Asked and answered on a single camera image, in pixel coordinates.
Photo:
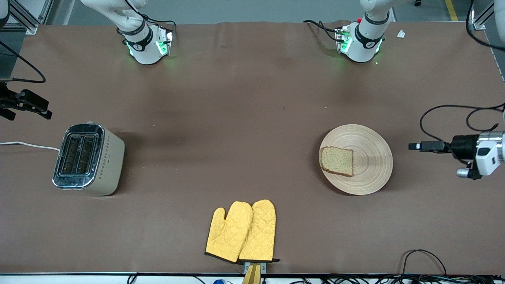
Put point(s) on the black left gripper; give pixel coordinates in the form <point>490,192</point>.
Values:
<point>464,146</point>

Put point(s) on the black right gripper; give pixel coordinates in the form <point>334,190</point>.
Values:
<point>8,99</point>

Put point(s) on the round wooden plate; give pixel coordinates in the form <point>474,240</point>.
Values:
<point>369,161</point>

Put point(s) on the brown bread slice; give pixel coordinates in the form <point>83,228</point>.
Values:
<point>336,161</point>

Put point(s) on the beige chrome two-slot toaster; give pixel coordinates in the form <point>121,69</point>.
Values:
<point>88,159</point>

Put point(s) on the small white paper scrap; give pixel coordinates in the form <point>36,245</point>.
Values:
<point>401,34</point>

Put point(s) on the brown table cover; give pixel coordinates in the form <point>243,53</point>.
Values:
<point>252,102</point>

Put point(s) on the yellow quilted oven mitt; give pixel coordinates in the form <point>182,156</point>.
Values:
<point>229,232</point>
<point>260,232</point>

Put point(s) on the small blue object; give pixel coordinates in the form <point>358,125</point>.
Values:
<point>219,281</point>

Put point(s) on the aluminium frame post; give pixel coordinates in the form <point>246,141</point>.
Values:
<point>479,21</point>
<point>27,21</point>

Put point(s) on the small metal bracket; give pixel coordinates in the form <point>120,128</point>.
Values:
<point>263,267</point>

